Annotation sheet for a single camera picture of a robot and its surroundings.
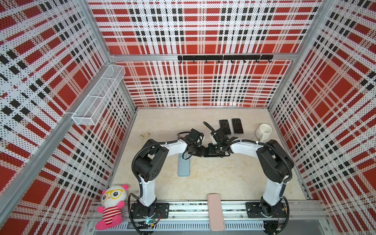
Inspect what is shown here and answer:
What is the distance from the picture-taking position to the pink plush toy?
0.67 m

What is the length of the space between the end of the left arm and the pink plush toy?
16.7 inches

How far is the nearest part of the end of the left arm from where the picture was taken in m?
0.75
